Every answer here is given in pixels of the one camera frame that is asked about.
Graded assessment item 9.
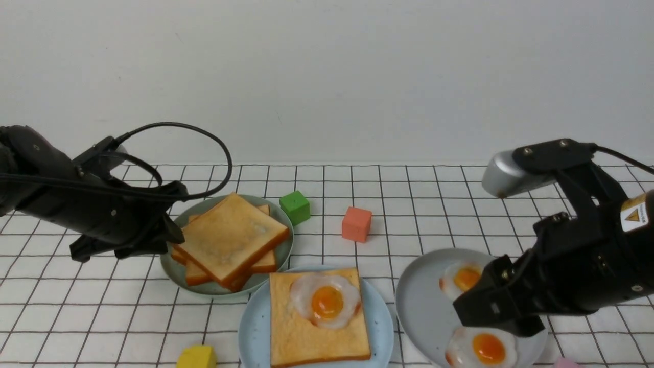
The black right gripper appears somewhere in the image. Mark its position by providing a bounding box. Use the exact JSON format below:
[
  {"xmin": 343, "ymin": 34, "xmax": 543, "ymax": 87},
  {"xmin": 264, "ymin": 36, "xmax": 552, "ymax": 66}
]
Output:
[{"xmin": 453, "ymin": 164, "xmax": 652, "ymax": 338}]

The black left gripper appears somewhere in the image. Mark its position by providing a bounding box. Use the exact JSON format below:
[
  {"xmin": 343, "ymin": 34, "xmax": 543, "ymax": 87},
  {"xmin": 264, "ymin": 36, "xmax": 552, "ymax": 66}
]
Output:
[{"xmin": 15, "ymin": 153, "xmax": 187, "ymax": 263}]

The toast slice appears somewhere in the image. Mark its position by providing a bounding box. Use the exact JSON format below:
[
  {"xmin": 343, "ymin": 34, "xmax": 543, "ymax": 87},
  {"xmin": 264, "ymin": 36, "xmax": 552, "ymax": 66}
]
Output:
[
  {"xmin": 172, "ymin": 193, "xmax": 293, "ymax": 291},
  {"xmin": 269, "ymin": 267, "xmax": 372, "ymax": 367},
  {"xmin": 170, "ymin": 204, "xmax": 276, "ymax": 273},
  {"xmin": 184, "ymin": 261, "xmax": 252, "ymax": 292}
]

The fried egg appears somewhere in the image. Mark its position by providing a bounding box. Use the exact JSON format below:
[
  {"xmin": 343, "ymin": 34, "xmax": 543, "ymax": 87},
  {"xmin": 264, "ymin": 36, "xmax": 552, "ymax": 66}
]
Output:
[
  {"xmin": 439, "ymin": 262, "xmax": 483, "ymax": 301},
  {"xmin": 289, "ymin": 272, "xmax": 362, "ymax": 329},
  {"xmin": 445, "ymin": 327, "xmax": 518, "ymax": 367}
]

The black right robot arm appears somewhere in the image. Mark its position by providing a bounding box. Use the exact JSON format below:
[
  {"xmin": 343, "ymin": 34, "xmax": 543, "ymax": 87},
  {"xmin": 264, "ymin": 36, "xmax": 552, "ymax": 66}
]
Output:
[{"xmin": 453, "ymin": 163, "xmax": 652, "ymax": 337}]

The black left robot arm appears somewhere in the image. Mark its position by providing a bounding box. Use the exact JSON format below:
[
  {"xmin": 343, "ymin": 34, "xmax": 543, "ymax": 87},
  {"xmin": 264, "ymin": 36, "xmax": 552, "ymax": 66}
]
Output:
[{"xmin": 2, "ymin": 125, "xmax": 187, "ymax": 263}]

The pink block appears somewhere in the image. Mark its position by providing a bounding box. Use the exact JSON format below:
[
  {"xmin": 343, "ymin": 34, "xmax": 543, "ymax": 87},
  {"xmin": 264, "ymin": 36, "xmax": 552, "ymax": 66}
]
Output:
[{"xmin": 553, "ymin": 357, "xmax": 583, "ymax": 368}]

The grey plate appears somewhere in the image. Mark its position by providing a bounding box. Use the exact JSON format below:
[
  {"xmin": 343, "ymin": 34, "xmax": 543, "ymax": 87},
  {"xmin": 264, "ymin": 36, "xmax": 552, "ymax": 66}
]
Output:
[{"xmin": 395, "ymin": 248, "xmax": 548, "ymax": 367}]

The yellow block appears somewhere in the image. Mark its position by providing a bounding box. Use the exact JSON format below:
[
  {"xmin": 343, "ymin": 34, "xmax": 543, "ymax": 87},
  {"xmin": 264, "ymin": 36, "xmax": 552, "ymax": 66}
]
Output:
[{"xmin": 175, "ymin": 345, "xmax": 217, "ymax": 368}]

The light blue plate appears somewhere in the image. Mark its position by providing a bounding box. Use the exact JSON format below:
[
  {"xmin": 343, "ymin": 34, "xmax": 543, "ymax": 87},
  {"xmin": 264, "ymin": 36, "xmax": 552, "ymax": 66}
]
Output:
[{"xmin": 238, "ymin": 265, "xmax": 395, "ymax": 367}]

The checkered tablecloth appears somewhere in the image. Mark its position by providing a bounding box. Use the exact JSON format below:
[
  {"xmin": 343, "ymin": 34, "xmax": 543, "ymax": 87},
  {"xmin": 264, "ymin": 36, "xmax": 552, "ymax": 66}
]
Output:
[{"xmin": 0, "ymin": 164, "xmax": 654, "ymax": 368}]

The green cube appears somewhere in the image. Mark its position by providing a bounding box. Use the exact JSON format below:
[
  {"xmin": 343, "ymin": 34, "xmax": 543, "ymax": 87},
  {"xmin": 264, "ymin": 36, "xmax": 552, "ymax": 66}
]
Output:
[{"xmin": 278, "ymin": 190, "xmax": 311, "ymax": 226}]

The salmon red cube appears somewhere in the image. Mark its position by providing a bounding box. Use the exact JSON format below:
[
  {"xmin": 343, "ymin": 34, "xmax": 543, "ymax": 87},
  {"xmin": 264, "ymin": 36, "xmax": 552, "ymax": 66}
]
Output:
[{"xmin": 341, "ymin": 206, "xmax": 373, "ymax": 243}]

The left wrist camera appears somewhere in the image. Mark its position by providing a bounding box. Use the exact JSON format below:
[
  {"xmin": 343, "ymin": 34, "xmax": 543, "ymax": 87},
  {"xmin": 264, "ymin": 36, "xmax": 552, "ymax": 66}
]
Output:
[{"xmin": 72, "ymin": 136, "xmax": 128, "ymax": 177}]

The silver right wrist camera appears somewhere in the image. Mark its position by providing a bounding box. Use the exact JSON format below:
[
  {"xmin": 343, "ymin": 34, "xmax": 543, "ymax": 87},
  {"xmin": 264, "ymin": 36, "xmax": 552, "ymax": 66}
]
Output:
[{"xmin": 481, "ymin": 139, "xmax": 596, "ymax": 199}]

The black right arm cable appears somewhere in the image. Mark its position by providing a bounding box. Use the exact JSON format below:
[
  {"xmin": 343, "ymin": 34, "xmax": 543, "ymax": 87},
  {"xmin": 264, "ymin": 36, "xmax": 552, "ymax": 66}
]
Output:
[{"xmin": 593, "ymin": 146, "xmax": 654, "ymax": 175}]

